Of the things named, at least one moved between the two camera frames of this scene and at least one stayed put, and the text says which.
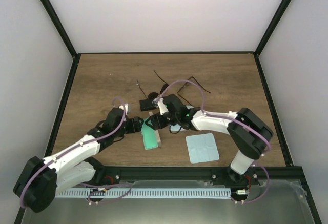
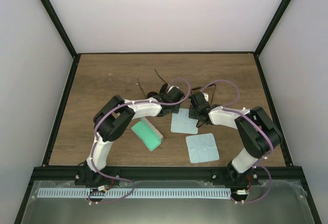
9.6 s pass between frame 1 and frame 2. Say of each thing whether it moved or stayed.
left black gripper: moved
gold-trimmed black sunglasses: moved
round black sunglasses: stayed
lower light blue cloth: stayed
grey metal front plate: stayed
